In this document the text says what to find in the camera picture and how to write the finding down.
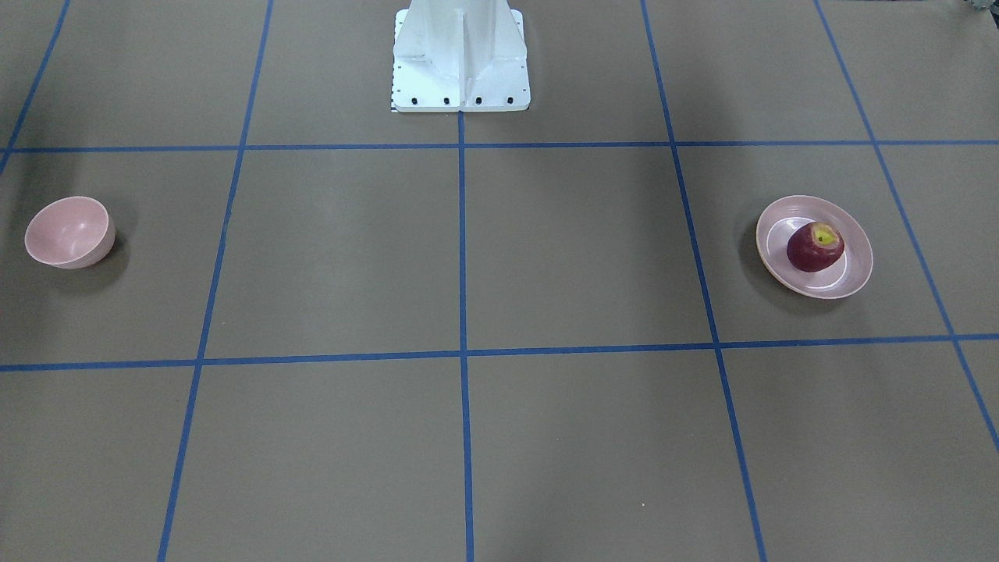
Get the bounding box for red apple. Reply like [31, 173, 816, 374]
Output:
[786, 222, 845, 272]

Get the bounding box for pink bowl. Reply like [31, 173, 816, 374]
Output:
[23, 196, 117, 270]

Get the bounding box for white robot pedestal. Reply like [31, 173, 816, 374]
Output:
[390, 1, 531, 113]

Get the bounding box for pink plate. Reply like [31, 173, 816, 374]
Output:
[754, 195, 873, 300]

